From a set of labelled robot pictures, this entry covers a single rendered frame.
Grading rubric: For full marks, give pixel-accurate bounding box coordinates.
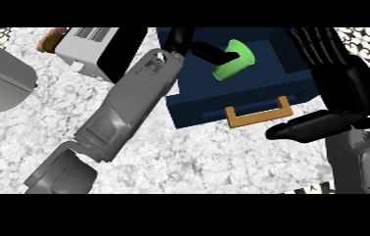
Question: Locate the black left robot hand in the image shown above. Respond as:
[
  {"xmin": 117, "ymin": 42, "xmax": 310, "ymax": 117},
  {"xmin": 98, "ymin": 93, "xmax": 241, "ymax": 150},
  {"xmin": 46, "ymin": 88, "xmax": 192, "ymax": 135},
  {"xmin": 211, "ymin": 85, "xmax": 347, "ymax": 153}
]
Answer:
[{"xmin": 163, "ymin": 26, "xmax": 242, "ymax": 67}]

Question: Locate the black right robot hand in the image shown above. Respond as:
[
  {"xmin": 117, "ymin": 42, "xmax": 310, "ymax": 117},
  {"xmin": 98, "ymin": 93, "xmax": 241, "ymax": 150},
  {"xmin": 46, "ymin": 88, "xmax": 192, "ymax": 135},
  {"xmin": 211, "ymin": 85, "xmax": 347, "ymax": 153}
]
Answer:
[{"xmin": 264, "ymin": 26, "xmax": 370, "ymax": 145}]

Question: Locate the green cup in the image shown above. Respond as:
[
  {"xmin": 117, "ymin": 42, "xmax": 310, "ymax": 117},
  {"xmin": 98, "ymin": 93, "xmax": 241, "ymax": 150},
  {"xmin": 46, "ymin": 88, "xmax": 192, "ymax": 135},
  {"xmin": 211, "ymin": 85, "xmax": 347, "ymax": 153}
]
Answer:
[{"xmin": 211, "ymin": 38, "xmax": 259, "ymax": 82}]

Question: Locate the navy blue open drawer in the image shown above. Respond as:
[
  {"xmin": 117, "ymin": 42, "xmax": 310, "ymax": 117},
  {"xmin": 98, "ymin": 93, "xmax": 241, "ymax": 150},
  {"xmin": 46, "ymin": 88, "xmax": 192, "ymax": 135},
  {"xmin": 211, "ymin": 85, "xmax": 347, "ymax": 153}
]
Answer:
[{"xmin": 155, "ymin": 26, "xmax": 322, "ymax": 99}]

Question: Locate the navy blue drawer front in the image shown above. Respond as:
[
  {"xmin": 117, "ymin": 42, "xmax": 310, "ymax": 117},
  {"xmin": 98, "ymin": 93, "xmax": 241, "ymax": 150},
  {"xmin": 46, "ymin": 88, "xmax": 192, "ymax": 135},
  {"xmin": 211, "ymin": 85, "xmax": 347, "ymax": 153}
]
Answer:
[{"xmin": 166, "ymin": 82, "xmax": 325, "ymax": 130}]

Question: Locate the white and black appliance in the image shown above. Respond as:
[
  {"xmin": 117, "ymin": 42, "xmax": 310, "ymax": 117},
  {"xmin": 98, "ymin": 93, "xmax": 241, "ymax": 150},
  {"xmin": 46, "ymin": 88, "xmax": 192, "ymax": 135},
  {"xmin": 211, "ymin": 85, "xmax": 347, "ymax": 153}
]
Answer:
[{"xmin": 54, "ymin": 26, "xmax": 149, "ymax": 84}]

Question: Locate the brown round object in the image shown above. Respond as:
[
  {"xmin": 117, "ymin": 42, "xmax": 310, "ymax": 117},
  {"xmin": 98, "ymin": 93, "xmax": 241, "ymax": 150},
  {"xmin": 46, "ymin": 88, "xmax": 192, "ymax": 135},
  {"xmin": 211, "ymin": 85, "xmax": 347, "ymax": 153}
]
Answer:
[{"xmin": 36, "ymin": 26, "xmax": 70, "ymax": 55}]

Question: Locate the grey rounded object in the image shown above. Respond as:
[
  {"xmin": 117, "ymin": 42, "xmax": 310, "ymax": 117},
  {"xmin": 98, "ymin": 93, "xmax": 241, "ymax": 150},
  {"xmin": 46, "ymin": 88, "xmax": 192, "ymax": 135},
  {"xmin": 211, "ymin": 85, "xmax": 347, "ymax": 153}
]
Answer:
[{"xmin": 0, "ymin": 48, "xmax": 39, "ymax": 114}]

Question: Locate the tan wooden drawer handle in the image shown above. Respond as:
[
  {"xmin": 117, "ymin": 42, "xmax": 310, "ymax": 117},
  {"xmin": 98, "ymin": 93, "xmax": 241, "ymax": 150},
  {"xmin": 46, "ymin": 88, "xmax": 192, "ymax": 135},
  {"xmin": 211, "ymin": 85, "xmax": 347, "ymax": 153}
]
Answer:
[{"xmin": 225, "ymin": 95, "xmax": 295, "ymax": 129}]

